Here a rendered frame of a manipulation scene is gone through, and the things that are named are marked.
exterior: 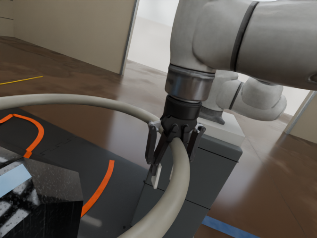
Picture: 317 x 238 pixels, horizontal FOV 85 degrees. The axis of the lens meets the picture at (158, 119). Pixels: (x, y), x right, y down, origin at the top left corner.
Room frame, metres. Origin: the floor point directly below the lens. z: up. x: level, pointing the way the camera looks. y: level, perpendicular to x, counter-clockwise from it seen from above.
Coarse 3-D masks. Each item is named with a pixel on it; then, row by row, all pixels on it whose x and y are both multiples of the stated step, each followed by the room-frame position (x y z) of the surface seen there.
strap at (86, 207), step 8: (0, 120) 1.38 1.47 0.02; (32, 120) 1.55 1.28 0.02; (40, 128) 1.46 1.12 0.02; (40, 136) 1.34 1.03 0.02; (32, 144) 1.21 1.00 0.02; (112, 160) 1.34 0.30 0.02; (112, 168) 1.24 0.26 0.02; (104, 184) 1.04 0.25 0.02; (96, 192) 0.95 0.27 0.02; (96, 200) 0.88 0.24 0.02; (88, 208) 0.81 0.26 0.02
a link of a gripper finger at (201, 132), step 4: (200, 128) 0.37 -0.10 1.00; (204, 128) 0.36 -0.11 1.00; (192, 132) 0.38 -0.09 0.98; (200, 132) 0.36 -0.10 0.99; (192, 136) 0.37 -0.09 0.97; (196, 136) 0.36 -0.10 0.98; (200, 136) 0.36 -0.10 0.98; (192, 140) 0.37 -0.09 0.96; (196, 140) 0.36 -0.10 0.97; (188, 144) 0.38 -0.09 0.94; (192, 144) 0.37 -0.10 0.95; (196, 144) 0.36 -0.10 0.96; (188, 148) 0.38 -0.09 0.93; (192, 148) 0.36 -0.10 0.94; (196, 148) 0.36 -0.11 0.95; (188, 152) 0.38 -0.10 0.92; (192, 152) 0.36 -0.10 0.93; (192, 156) 0.36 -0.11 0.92; (192, 160) 0.36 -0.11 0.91
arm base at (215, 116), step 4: (204, 108) 0.90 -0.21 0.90; (200, 112) 0.90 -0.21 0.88; (204, 112) 0.89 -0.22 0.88; (208, 112) 0.89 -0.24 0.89; (212, 112) 0.89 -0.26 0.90; (216, 112) 0.89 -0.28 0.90; (220, 112) 0.91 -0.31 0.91; (200, 116) 0.88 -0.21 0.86; (204, 116) 0.88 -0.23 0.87; (208, 116) 0.89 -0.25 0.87; (212, 116) 0.89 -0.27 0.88; (216, 116) 0.90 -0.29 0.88; (220, 116) 0.92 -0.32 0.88; (212, 120) 0.88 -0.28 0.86; (216, 120) 0.88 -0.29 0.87; (220, 120) 0.88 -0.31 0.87
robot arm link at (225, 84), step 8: (216, 72) 0.91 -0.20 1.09; (224, 72) 0.90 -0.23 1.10; (232, 72) 0.91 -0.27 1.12; (216, 80) 0.89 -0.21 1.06; (224, 80) 0.88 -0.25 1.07; (232, 80) 0.89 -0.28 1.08; (216, 88) 0.89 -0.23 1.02; (224, 88) 0.87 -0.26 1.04; (232, 88) 0.87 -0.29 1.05; (216, 96) 0.88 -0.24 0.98; (224, 96) 0.87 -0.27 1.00; (232, 96) 0.86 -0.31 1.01; (208, 104) 0.89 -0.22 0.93; (216, 104) 0.89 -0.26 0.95; (224, 104) 0.87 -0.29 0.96
